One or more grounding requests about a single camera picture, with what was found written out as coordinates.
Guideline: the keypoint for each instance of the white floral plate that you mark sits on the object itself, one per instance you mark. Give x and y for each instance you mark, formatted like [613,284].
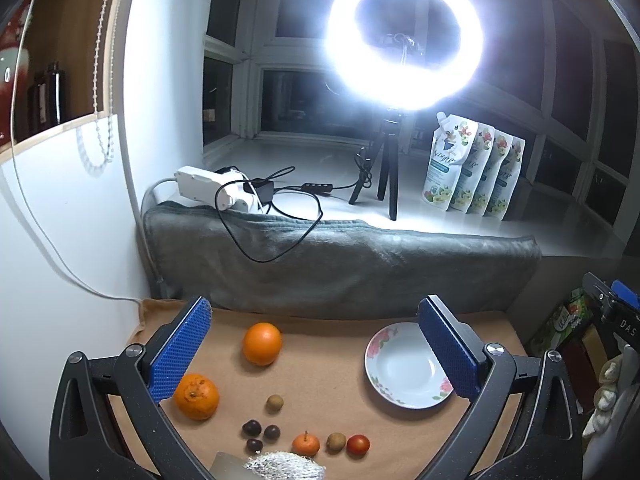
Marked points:
[402,368]

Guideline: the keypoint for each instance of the bright ring light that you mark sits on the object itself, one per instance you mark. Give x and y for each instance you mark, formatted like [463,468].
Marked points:
[393,74]

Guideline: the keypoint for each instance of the dark chestnut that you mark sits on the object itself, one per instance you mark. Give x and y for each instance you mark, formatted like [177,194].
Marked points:
[254,446]
[252,428]
[272,433]

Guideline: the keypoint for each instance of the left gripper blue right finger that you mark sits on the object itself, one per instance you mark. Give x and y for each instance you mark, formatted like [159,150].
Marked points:
[543,441]

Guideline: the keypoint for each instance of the white gloved right hand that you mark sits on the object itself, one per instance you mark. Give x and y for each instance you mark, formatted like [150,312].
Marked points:
[614,418]

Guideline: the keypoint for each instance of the black inline cable switch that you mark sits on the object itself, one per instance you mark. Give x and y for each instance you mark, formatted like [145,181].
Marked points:
[317,188]

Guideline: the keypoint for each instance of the dark chestnut bottom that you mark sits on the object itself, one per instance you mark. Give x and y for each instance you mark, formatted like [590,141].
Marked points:
[254,446]

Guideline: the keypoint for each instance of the white power strip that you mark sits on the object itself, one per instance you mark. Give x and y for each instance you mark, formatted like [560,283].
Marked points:
[225,190]

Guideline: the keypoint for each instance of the small tangerine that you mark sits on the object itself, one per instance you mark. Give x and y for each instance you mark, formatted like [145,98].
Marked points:
[306,444]

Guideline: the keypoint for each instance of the longan brown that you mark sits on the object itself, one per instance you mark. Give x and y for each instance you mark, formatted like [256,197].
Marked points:
[274,403]
[335,442]

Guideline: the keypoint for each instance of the black tripod stand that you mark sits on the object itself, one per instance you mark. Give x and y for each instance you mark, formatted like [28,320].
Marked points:
[385,143]

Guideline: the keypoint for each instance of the dark bottle on shelf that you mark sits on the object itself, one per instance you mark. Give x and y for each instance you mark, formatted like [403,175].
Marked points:
[46,99]

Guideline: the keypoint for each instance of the grey folded blanket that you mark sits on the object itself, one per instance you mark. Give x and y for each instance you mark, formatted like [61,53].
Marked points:
[342,270]

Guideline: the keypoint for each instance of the rough large orange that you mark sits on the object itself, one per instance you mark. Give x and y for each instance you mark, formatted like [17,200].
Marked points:
[196,397]

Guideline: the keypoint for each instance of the smooth large orange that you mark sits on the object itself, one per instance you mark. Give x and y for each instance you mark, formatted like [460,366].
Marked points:
[262,344]

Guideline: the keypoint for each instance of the black power adapter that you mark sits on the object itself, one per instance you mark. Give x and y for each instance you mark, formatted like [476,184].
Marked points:
[263,189]

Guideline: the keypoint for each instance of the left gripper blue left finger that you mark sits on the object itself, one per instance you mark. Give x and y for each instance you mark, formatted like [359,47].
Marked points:
[85,437]

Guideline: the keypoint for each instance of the green snack package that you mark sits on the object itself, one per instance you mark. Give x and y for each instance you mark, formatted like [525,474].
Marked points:
[570,315]

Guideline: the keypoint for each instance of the red cherry tomato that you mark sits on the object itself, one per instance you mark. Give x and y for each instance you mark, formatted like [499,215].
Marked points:
[358,445]

